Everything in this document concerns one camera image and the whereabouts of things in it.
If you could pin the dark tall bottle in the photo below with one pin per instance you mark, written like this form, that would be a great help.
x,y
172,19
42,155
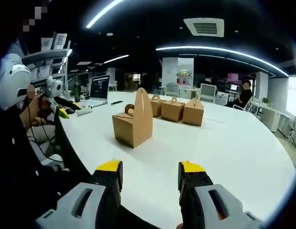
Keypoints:
x,y
77,93

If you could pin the bright window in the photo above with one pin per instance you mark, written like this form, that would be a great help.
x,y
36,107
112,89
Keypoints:
x,y
294,95

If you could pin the white display shelf unit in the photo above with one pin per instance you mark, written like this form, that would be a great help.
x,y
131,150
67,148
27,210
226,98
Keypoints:
x,y
177,71

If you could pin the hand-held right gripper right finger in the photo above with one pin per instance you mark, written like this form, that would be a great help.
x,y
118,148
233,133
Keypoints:
x,y
193,188

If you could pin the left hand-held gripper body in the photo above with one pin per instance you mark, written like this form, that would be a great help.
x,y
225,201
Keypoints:
x,y
55,87

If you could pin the white chest-worn device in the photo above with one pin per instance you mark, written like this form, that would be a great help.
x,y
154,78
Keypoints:
x,y
12,81

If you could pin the person's light trousers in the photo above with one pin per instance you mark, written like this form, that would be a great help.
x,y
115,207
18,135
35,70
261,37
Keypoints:
x,y
40,133

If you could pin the pink monitor screen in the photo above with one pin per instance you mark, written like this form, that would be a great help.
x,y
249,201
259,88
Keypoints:
x,y
234,77

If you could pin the black oval remote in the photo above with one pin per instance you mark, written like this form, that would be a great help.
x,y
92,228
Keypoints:
x,y
116,102

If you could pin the ceiling air vent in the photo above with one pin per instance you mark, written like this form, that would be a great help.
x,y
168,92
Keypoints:
x,y
204,27

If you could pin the silver laptop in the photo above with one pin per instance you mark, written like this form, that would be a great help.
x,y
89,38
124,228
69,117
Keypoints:
x,y
99,87

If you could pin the grey shelf rack with bins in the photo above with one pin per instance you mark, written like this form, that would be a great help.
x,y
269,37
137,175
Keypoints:
x,y
55,57

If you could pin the brown paper box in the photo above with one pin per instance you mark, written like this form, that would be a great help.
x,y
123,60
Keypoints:
x,y
129,128
157,106
193,113
172,109

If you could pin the person's black coat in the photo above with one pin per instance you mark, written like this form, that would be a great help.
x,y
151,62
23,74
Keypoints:
x,y
16,171

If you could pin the potted green plant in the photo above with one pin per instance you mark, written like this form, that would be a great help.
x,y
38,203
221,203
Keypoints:
x,y
267,102

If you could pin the white mesh office chair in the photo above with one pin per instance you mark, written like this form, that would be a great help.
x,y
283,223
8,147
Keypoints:
x,y
208,93

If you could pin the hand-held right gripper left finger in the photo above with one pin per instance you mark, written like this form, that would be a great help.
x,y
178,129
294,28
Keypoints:
x,y
107,181

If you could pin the person's right hand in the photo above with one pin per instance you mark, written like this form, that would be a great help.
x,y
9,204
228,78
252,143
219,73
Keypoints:
x,y
180,226

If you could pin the white ceiling light strip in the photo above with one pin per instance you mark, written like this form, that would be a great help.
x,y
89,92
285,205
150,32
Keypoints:
x,y
103,13
116,59
222,50

